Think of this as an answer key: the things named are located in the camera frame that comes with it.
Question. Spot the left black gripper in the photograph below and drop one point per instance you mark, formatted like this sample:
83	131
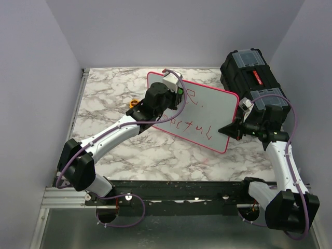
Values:
176	97

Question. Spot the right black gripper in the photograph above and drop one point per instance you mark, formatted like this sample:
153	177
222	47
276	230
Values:
235	129

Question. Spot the pink framed whiteboard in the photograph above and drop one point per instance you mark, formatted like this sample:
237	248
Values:
207	109

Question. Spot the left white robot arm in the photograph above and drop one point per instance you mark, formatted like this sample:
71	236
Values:
78	159

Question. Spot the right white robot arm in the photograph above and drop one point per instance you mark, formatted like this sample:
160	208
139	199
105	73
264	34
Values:
289	207

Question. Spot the yellow tape measure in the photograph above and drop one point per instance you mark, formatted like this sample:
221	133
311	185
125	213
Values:
133	103

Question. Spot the black plastic toolbox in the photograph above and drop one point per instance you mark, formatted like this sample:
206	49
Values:
247	74

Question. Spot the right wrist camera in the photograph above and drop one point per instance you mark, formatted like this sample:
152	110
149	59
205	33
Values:
247	106

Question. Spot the aluminium side rail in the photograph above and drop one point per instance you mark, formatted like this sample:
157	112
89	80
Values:
85	74

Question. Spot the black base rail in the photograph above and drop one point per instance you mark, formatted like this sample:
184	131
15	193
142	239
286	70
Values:
135	198

